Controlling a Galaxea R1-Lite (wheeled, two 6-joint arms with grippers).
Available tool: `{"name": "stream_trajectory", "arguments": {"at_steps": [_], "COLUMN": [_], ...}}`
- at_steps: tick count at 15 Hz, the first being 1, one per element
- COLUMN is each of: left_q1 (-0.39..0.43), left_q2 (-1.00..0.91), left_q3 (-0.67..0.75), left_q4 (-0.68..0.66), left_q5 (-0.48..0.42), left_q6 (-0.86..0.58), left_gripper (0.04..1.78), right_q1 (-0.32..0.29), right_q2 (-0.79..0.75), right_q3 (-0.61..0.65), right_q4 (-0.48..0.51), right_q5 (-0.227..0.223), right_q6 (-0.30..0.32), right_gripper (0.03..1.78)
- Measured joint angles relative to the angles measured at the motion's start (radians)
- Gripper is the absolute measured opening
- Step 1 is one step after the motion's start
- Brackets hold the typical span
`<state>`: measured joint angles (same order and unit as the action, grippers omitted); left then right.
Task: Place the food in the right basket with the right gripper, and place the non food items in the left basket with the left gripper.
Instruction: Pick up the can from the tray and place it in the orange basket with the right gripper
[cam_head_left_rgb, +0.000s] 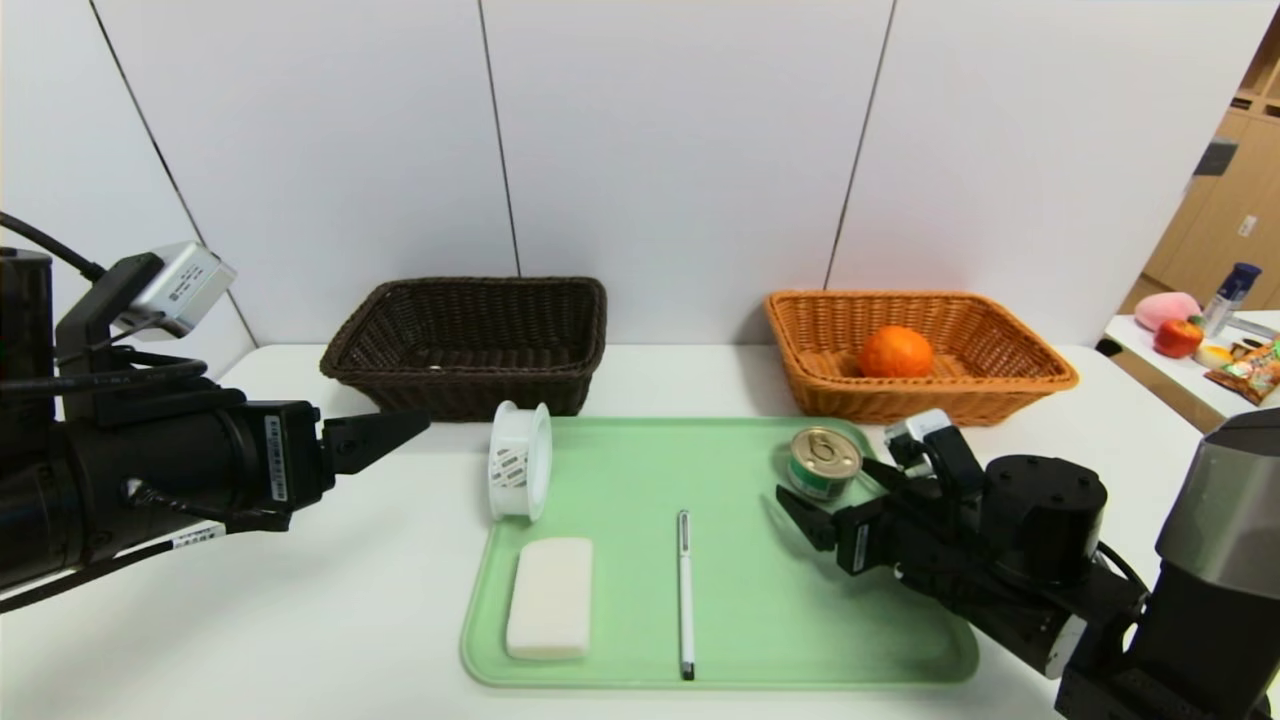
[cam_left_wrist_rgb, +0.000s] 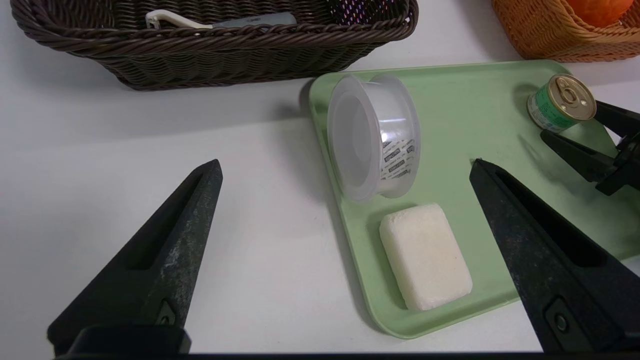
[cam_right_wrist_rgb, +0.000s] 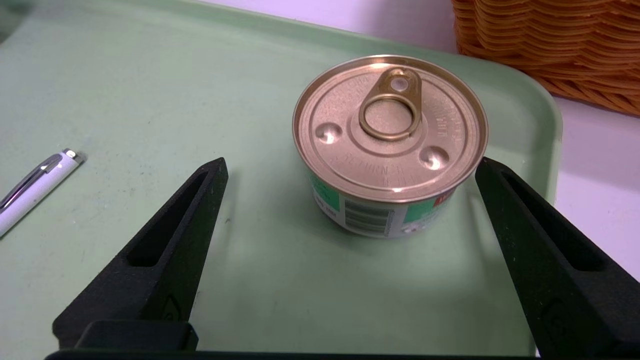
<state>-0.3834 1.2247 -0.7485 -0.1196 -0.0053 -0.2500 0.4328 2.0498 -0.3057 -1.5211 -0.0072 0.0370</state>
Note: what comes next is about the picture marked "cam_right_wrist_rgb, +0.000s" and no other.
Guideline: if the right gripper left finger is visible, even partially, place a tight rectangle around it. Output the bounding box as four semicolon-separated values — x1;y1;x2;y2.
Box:
52;157;229;351

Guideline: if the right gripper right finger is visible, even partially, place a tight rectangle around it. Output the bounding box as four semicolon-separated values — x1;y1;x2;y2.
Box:
475;156;640;358

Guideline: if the tin can with green label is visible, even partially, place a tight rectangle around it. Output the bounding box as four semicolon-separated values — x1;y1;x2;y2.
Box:
292;54;489;239

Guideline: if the orange wicker basket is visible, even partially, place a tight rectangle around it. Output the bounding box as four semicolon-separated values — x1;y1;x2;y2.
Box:
451;0;640;117

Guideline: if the white pen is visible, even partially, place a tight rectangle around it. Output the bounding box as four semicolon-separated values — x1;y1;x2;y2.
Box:
0;148;86;238

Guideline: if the light green plastic tray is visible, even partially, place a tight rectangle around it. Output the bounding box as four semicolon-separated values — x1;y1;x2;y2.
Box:
0;0;563;353

